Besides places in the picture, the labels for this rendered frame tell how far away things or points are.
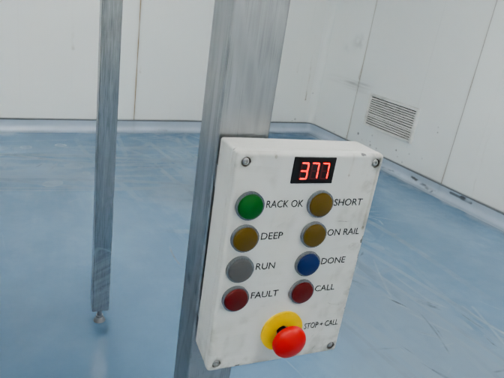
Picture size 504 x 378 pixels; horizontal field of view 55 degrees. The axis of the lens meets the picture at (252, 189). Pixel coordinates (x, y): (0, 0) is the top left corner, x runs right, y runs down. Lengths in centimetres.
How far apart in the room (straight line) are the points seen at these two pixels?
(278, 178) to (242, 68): 12
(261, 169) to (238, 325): 18
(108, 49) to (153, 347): 104
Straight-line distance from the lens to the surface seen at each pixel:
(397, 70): 443
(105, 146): 165
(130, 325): 197
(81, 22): 419
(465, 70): 400
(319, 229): 52
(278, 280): 54
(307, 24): 504
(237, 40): 49
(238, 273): 50
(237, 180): 46
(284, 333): 55
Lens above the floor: 120
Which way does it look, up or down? 21 degrees down
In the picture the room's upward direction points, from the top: 9 degrees clockwise
